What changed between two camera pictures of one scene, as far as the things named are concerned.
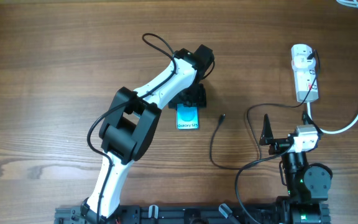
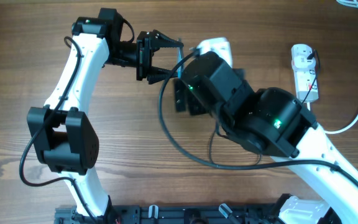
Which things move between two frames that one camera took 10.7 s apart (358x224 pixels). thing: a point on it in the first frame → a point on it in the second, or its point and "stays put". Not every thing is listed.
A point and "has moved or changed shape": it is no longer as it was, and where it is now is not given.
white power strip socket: (303, 63) stays put
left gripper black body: (192, 96) → (143, 55)
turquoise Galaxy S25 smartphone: (187, 117) has moved or changed shape
